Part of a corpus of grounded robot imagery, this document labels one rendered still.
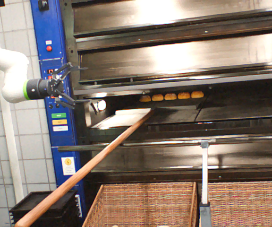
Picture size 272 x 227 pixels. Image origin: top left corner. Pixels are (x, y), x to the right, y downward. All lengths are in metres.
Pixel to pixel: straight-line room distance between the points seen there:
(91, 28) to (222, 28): 0.70
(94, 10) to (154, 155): 0.87
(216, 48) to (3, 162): 1.45
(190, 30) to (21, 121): 1.12
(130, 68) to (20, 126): 0.78
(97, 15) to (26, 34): 0.44
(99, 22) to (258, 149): 1.09
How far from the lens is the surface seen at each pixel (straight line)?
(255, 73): 2.10
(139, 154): 2.39
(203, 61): 2.24
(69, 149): 2.09
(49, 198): 1.30
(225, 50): 2.24
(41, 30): 2.46
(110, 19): 2.34
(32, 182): 2.68
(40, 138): 2.58
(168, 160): 2.35
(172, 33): 2.27
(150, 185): 2.41
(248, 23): 2.24
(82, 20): 2.39
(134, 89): 2.17
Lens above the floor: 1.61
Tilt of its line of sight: 9 degrees down
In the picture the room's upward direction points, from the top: 6 degrees counter-clockwise
